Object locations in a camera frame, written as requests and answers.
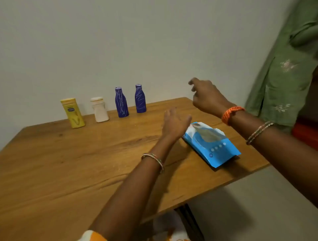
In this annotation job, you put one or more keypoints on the person's right hand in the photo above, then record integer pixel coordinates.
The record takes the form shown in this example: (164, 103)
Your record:
(208, 99)

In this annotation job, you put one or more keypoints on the person's left hand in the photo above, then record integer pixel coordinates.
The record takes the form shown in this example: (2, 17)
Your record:
(174, 126)

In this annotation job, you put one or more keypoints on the blue scribbled bottle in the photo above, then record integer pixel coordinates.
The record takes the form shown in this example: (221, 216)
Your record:
(140, 100)
(121, 104)

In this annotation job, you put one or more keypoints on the blue wet wipes pack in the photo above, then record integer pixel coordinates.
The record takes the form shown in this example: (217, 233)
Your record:
(213, 149)

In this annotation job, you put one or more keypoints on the white bottle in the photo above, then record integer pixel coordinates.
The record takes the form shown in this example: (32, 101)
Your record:
(100, 111)

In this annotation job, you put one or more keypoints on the yellow bottle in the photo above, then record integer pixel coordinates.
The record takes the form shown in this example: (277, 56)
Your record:
(73, 114)

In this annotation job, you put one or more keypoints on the person's right forearm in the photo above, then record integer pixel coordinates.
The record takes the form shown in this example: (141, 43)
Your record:
(280, 154)

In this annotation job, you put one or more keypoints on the person's left forearm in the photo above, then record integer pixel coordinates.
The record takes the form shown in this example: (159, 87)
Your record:
(129, 198)

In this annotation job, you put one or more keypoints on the orange thread wristband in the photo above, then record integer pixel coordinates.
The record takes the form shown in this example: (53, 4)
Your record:
(229, 114)

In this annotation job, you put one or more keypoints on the thin beaded bangle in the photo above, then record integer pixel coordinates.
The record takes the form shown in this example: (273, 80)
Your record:
(155, 158)
(258, 131)

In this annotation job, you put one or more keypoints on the black metal table leg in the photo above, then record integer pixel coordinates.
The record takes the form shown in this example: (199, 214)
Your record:
(190, 223)

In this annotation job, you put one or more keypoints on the red fabric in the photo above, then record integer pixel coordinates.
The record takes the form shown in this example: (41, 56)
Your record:
(306, 134)

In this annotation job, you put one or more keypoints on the wooden table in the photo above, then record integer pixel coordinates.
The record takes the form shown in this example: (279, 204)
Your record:
(62, 161)

